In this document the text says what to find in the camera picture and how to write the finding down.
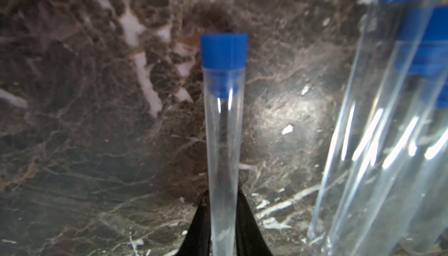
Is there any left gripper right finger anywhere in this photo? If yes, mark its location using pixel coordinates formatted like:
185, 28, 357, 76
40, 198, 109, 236
236, 188, 273, 256

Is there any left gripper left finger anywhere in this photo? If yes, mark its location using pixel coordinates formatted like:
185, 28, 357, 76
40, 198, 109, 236
176, 190, 211, 256

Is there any test tube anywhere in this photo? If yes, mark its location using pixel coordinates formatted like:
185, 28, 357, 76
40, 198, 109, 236
306, 0, 448, 256
203, 68, 245, 256
346, 5, 448, 256

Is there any blue stopper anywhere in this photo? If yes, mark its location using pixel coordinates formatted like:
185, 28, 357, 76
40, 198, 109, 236
200, 33, 248, 99

